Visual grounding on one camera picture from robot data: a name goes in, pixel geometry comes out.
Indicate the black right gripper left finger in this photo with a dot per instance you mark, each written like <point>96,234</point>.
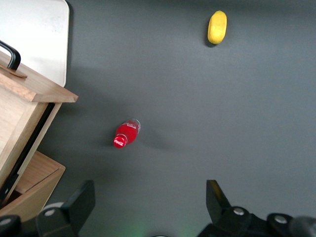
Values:
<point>71,212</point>

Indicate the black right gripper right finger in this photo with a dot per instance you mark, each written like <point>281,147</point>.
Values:
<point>219,207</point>

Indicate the red cola bottle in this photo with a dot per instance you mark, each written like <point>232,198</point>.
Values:
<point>126,135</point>

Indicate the yellow lemon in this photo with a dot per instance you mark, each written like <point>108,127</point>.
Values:
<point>217,27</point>

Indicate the cream plastic tray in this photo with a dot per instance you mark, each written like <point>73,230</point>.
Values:
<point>37,32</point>

